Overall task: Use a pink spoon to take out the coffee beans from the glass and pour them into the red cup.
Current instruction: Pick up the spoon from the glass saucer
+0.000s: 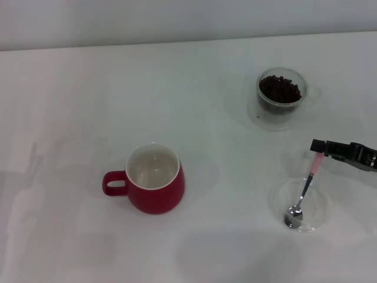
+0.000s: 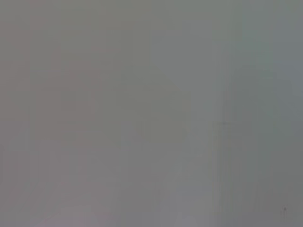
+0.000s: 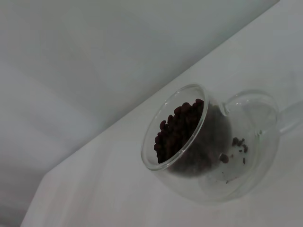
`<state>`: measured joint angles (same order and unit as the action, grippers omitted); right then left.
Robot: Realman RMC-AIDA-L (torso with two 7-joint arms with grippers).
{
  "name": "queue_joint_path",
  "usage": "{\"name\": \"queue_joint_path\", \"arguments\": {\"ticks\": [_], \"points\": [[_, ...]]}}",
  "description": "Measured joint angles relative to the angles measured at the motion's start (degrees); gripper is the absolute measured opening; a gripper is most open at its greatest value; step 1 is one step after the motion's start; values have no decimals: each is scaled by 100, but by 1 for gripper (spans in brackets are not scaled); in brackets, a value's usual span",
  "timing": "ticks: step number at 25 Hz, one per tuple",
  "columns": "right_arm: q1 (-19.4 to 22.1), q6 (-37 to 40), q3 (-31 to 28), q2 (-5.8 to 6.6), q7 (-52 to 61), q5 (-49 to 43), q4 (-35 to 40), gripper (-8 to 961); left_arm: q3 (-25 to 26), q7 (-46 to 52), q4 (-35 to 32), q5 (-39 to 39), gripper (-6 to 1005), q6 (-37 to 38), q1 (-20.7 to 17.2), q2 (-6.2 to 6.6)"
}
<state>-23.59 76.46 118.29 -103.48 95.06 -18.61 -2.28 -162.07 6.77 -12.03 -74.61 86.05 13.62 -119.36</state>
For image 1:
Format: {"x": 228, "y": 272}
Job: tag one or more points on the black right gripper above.
{"x": 366, "y": 157}

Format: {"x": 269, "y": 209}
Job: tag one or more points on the red ceramic mug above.
{"x": 159, "y": 197}

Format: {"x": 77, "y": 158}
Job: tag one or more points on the clear glass cup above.
{"x": 277, "y": 110}

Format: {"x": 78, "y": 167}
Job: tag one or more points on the glass cup of coffee beans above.
{"x": 265, "y": 123}

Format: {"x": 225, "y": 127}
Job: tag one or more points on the coffee beans heap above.
{"x": 279, "y": 88}

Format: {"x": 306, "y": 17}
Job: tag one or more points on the small clear glass dish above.
{"x": 316, "y": 206}

